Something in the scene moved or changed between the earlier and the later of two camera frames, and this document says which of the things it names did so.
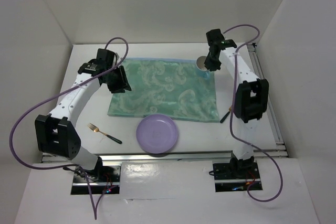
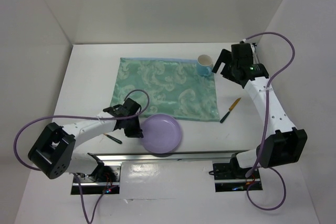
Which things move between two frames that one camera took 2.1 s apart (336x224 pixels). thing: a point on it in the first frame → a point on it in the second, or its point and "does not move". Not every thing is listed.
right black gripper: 213,66 → 226,57
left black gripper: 122,82 → 136,132
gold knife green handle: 230,109 does not move
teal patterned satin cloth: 170,86 does not move
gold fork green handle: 96,129 does not move
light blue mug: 201,67 does not move
